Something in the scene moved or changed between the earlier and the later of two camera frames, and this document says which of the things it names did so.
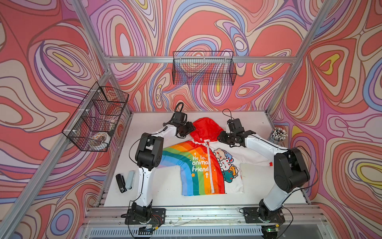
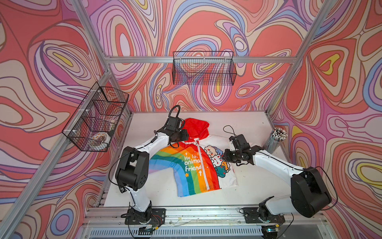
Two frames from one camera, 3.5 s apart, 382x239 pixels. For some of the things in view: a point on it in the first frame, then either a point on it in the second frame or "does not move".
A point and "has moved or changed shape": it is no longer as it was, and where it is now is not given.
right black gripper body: [227, 138] → [233, 156]
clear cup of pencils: [277, 136] does not move
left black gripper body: [186, 129] → [180, 136]
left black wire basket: [91, 126] does not move
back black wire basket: [204, 68] does not move
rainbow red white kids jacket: [208, 165] has moved or changed shape
